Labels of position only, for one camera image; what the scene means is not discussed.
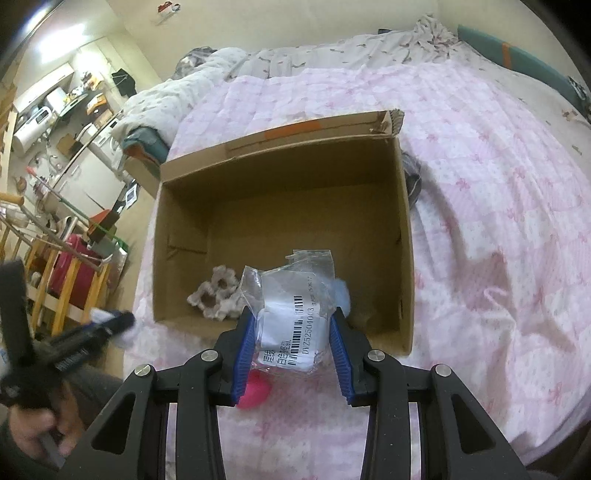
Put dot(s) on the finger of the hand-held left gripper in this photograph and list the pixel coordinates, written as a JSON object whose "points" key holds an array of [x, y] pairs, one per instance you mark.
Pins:
{"points": [[104, 326]]}

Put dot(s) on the clear packet with white cloth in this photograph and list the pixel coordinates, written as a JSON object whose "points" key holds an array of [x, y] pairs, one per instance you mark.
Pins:
{"points": [[295, 314]]}

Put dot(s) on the brown cardboard box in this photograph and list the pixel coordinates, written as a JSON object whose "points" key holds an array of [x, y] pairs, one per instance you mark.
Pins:
{"points": [[286, 221]]}

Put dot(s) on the person's left hand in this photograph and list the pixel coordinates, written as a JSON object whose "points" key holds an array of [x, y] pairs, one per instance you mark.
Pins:
{"points": [[51, 427]]}

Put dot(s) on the wooden rack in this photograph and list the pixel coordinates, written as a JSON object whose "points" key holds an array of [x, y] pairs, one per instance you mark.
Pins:
{"points": [[46, 277]]}

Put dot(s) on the pink printed blanket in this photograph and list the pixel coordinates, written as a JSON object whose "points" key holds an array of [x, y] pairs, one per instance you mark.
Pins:
{"points": [[485, 230]]}

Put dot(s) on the white water heater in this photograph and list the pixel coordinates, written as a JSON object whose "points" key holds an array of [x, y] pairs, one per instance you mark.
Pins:
{"points": [[28, 134]]}

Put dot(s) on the beige lace scrunchie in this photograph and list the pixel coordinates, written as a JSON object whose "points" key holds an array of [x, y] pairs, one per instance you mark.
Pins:
{"points": [[203, 300], [229, 308], [225, 278]]}

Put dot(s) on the white sock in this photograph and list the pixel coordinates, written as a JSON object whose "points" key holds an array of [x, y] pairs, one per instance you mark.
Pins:
{"points": [[121, 334]]}

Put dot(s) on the pink soft toy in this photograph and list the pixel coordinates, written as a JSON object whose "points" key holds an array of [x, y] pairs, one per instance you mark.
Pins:
{"points": [[254, 392]]}

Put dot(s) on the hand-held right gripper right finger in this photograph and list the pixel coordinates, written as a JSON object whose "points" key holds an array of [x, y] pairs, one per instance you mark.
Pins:
{"points": [[341, 357]]}

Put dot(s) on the teal bolster with orange band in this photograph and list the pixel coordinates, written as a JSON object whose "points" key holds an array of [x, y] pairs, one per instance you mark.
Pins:
{"points": [[521, 60]]}

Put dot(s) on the hanging dark garment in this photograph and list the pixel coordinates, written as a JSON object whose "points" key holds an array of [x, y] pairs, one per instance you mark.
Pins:
{"points": [[122, 82]]}

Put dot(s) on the white washing machine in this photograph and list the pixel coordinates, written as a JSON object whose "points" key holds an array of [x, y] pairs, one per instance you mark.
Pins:
{"points": [[105, 144]]}

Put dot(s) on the dark grey cloth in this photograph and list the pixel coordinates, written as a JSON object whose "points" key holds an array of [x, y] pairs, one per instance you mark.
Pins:
{"points": [[413, 177]]}

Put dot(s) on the red suitcase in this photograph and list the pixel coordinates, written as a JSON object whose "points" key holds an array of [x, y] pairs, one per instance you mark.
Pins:
{"points": [[69, 272]]}

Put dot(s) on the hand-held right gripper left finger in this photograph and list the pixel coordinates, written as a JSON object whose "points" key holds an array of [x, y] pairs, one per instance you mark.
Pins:
{"points": [[243, 350]]}

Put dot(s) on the white kitchen counter cabinet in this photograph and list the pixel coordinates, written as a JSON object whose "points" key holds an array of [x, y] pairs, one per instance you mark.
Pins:
{"points": [[76, 177]]}

